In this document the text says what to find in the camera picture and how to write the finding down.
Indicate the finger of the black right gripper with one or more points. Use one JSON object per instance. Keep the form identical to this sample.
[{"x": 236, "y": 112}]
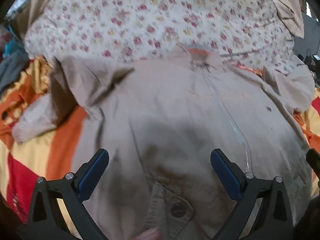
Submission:
[{"x": 313, "y": 159}]

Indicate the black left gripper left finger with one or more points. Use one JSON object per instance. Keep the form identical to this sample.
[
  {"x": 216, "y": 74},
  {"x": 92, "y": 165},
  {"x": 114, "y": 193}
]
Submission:
[{"x": 45, "y": 219}]

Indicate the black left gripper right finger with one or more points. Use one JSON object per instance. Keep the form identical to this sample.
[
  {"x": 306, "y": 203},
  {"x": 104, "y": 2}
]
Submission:
[{"x": 274, "y": 218}]

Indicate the beige zip jacket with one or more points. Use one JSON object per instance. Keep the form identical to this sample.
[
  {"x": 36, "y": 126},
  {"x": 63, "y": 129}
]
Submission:
[{"x": 160, "y": 119}]

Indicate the orange yellow red blanket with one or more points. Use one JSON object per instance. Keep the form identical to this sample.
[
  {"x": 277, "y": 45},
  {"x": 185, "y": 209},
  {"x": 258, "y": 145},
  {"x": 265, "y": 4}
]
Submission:
[{"x": 36, "y": 141}]

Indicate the beige curtain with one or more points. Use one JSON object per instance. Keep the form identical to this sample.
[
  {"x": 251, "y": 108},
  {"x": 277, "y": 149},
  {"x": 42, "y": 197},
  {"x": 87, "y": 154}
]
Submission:
[{"x": 289, "y": 12}]

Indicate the floral white quilt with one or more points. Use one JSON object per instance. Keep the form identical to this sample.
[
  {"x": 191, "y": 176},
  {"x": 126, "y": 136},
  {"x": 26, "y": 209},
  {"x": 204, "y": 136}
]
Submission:
[{"x": 248, "y": 32}]

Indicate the grey cloth at left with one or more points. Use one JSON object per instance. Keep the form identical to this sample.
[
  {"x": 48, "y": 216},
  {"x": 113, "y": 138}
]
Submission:
[{"x": 11, "y": 67}]

